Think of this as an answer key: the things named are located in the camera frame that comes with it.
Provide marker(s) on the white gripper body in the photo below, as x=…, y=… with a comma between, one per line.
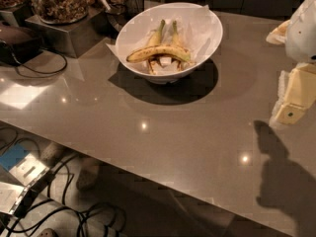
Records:
x=302, y=34

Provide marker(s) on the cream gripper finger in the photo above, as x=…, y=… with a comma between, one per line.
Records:
x=296, y=94
x=278, y=34

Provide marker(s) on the yellow banana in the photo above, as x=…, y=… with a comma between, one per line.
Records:
x=147, y=52

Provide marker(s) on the right lower banana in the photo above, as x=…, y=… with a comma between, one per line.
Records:
x=176, y=38

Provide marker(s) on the white bowl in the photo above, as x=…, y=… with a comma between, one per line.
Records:
x=197, y=20

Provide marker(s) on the left lower banana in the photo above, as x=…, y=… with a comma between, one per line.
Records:
x=155, y=39

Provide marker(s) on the black mesh cup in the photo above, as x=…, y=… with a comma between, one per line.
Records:
x=134, y=7

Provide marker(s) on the metal stand block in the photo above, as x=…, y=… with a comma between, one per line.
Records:
x=74, y=39

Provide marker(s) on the right shoe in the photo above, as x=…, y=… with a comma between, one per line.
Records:
x=88, y=174

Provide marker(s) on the shoe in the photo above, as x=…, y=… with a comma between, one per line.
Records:
x=52, y=153
x=88, y=174

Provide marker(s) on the left shoe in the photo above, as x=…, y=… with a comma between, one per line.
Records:
x=52, y=153

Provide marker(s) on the dark round appliance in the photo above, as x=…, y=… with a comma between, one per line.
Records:
x=18, y=44

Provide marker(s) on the blue box on floor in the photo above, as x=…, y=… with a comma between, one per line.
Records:
x=13, y=156

